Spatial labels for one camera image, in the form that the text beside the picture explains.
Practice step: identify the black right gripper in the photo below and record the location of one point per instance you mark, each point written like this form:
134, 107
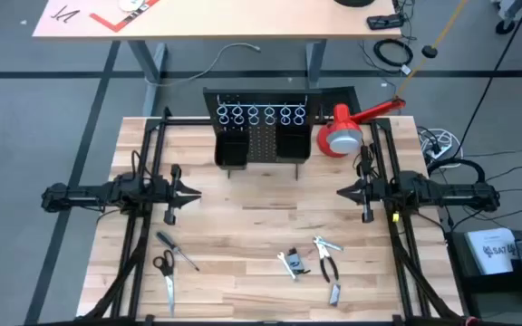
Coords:
379, 192

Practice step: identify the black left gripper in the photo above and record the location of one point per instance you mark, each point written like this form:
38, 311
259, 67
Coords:
168, 194

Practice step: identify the black plastic pegboard bin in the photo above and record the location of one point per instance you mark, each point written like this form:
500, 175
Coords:
293, 145
232, 151

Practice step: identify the black metal pegboard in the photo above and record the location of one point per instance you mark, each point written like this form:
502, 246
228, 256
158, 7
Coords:
263, 140

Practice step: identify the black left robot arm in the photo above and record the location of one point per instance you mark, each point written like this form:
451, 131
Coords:
84, 194

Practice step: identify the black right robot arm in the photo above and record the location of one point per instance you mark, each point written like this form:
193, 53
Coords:
447, 194

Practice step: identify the red desk lamp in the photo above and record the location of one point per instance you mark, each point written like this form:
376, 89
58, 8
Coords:
342, 136

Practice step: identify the white power strip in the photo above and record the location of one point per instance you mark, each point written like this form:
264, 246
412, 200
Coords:
437, 145

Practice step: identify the white printed booklet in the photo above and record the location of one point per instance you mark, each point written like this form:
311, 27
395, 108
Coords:
490, 251

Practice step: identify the black equipment cart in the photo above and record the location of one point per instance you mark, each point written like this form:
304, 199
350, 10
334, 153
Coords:
478, 285

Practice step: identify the black round puck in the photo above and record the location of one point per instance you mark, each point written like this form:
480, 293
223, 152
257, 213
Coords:
429, 51

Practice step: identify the black flat device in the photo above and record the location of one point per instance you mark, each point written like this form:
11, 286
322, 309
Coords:
384, 21

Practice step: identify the light wooden desk grey legs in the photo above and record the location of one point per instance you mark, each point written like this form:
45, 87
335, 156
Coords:
243, 18

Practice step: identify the black round base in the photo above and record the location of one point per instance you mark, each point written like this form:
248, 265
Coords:
354, 2

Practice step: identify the red L-shaped strip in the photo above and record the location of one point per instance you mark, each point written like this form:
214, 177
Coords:
107, 22

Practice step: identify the white round tape roll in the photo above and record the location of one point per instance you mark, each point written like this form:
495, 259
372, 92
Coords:
130, 4

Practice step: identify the chrome hook rail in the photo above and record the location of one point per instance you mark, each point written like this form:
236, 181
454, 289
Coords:
276, 106

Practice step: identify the black aluminium rig frame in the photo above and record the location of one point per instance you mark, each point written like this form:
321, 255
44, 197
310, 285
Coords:
197, 323

